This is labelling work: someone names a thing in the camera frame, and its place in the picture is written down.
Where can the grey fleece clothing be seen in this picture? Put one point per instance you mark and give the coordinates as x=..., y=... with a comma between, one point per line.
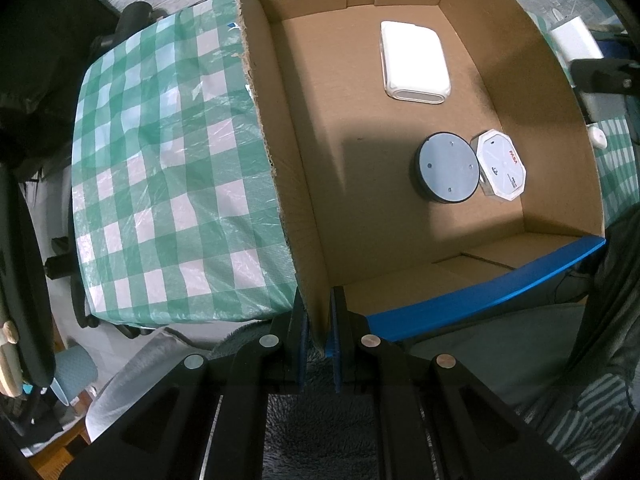
x=500, y=330

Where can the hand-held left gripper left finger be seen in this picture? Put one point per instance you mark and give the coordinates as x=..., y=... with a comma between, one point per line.
x=301, y=342

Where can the light wooden object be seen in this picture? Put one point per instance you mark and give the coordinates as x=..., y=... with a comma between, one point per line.
x=10, y=360

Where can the light blue container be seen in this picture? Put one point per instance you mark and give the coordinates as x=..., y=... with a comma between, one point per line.
x=75, y=372

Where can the white square charger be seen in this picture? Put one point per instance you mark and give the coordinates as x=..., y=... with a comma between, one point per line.
x=575, y=37

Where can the striped clothing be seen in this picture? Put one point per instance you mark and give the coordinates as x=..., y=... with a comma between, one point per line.
x=590, y=415

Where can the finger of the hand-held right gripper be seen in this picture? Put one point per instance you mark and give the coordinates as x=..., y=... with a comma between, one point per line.
x=605, y=77

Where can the white octagonal box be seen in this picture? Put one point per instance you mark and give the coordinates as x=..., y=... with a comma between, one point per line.
x=502, y=165

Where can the green checked tablecloth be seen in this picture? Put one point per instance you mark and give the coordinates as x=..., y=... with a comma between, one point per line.
x=170, y=170

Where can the black dumbbell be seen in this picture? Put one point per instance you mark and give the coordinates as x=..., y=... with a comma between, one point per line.
x=130, y=22

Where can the grey round disc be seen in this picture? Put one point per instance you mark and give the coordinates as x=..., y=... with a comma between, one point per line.
x=446, y=167

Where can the black office chair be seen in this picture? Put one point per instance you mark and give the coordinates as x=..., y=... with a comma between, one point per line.
x=25, y=270

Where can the pale grey cloth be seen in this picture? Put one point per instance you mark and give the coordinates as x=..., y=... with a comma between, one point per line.
x=150, y=380

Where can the white earbuds case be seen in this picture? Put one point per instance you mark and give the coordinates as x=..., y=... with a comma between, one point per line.
x=596, y=136

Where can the blue-rimmed cardboard box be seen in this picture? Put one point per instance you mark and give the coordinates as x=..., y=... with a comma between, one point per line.
x=380, y=240

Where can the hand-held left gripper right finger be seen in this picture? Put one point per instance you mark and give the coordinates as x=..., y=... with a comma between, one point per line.
x=337, y=342

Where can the white rounded rectangular case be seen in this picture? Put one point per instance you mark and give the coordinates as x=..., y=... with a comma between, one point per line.
x=414, y=60

